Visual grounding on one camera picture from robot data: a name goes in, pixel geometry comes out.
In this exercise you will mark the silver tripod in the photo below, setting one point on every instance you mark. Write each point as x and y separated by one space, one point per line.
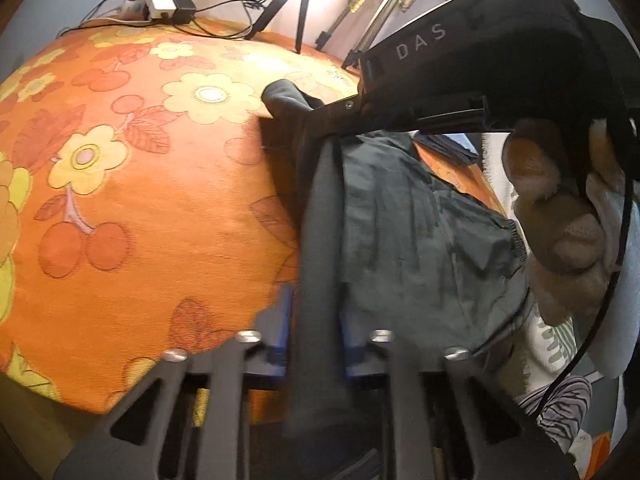
370 20

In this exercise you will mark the white power strip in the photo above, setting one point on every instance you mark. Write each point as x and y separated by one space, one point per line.
155 2

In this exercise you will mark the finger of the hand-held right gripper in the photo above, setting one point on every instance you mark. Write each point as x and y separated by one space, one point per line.
345 106

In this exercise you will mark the person's right hand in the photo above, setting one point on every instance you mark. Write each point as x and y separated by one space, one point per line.
550 210

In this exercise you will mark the orange floral blanket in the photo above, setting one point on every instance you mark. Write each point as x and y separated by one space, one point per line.
150 210

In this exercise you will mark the dark green pants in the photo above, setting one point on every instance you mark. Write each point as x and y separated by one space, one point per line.
410 240

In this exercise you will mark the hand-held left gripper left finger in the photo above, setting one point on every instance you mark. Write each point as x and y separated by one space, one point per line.
279 330

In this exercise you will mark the black tripod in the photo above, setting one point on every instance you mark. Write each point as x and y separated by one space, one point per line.
292 0

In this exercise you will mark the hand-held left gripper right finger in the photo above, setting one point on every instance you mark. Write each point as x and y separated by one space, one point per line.
351 345

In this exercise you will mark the striped patterned clothing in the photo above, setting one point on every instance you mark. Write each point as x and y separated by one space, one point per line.
555 395

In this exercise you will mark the black power adapter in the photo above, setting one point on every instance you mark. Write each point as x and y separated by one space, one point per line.
184 10

